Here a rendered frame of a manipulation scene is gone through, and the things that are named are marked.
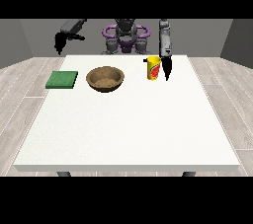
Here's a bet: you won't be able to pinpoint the grey robot trunk purple rings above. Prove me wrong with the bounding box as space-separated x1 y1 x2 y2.
101 19 152 56

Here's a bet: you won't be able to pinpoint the green square pad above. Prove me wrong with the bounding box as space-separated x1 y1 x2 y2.
44 70 79 90

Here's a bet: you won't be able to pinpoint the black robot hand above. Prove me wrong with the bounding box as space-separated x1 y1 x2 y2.
53 32 86 56
142 55 173 82

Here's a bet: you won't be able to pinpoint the brown wooden bowl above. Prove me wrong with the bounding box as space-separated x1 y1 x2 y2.
85 66 126 93

